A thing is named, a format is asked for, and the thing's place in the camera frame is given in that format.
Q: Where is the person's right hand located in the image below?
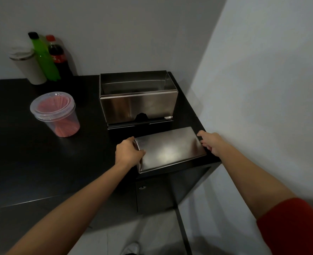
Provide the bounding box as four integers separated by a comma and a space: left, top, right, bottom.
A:
197, 130, 227, 157

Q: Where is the person's left hand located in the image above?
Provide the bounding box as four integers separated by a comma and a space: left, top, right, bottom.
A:
115, 136, 146, 168

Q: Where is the stainless steel lid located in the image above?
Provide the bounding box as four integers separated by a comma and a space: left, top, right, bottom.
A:
133, 126, 207, 174

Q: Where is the person's right forearm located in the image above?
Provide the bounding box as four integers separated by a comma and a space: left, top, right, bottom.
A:
215, 145, 297, 220

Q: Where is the person's left forearm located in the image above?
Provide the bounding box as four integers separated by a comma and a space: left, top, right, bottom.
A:
6, 161, 136, 255

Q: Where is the black cabinet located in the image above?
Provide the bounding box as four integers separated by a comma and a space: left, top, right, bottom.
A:
0, 72, 222, 255

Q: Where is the stainless steel open box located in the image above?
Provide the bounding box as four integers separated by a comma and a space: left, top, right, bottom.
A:
99, 70, 179, 129

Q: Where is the bundle of red straws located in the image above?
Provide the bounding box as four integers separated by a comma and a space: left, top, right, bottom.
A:
37, 97, 80, 137

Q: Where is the clear plastic cup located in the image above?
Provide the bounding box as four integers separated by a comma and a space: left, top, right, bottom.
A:
30, 91, 80, 138

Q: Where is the red sleeve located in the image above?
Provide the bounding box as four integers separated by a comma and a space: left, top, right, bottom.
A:
256, 198, 313, 255

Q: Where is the dark cola bottle red cap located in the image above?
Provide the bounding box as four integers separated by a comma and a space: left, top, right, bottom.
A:
46, 35, 74, 79

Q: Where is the green plastic bottle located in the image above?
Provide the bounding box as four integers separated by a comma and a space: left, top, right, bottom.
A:
28, 32, 61, 82

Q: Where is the white tumbler with lid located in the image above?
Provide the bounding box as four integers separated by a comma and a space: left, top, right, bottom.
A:
9, 45, 47, 85

